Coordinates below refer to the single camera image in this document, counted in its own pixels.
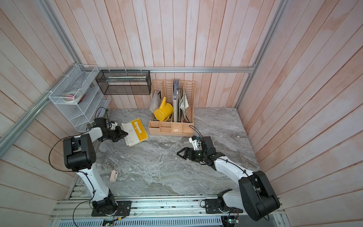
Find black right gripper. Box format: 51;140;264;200
178;148;208;162

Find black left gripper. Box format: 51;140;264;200
99;125;128;142

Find cream lined notebook with holes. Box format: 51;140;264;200
121;118;149;147

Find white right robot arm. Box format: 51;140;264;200
177;136;280;221

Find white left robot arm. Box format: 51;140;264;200
63;117;128;216

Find peach plastic desk organizer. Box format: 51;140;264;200
148;79;195;137

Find yellow plastic watering can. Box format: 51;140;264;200
154;97;174;122

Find illustrated book in organizer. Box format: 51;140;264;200
180;93;190;123

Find grey folder in organizer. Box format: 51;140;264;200
149;90;162;113

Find tape roll on shelf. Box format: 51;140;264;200
62;90;82;103

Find grey-green book in organizer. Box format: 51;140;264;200
173;79;180;122

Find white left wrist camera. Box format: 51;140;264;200
109;121;118;130

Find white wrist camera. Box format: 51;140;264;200
109;121;118;130
189;135;201;150

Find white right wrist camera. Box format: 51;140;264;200
189;135;201;150

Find black mesh wall basket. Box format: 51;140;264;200
95;69;152;95

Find white wire wall shelf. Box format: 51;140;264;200
49;64;110;132

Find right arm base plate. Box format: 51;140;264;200
204;198;227;214

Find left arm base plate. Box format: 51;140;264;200
91;200;131;217

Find aluminium frame rail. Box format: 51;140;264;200
82;65;254;73

